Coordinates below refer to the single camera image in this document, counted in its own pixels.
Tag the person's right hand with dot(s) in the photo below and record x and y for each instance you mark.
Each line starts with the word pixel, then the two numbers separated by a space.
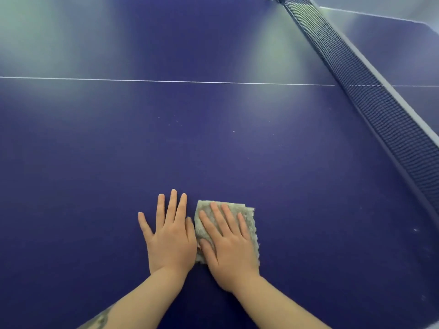
pixel 235 260

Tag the person's left hand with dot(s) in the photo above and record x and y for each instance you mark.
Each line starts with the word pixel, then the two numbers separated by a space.
pixel 171 246

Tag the grey cleaning cloth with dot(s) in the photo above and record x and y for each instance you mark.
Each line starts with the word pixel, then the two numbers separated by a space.
pixel 252 222

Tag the person's left forearm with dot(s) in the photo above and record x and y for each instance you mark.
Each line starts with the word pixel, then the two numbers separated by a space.
pixel 137 301

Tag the blue table tennis table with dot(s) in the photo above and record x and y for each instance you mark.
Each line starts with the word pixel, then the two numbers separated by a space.
pixel 171 133

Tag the dark blue table tennis net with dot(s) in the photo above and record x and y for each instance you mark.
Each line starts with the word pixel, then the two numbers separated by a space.
pixel 377 99

